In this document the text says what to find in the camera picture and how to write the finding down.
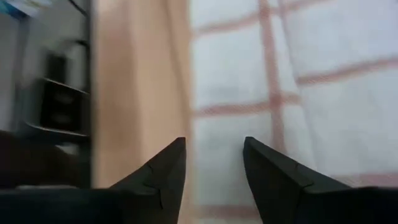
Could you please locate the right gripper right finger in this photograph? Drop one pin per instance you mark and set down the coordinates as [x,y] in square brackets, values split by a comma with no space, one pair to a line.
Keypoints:
[280,193]

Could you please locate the black aluminium table frame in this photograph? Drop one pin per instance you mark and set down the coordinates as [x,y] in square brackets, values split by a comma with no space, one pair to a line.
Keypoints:
[89,93]

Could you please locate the black shelf rack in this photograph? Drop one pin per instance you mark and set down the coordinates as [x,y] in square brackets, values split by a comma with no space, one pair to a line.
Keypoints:
[62,105]

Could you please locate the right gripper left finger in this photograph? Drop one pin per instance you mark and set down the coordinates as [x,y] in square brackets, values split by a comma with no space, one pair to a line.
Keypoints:
[161,186]

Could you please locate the white red-checked towel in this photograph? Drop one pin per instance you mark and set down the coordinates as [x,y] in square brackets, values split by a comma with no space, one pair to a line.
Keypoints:
[342,124]

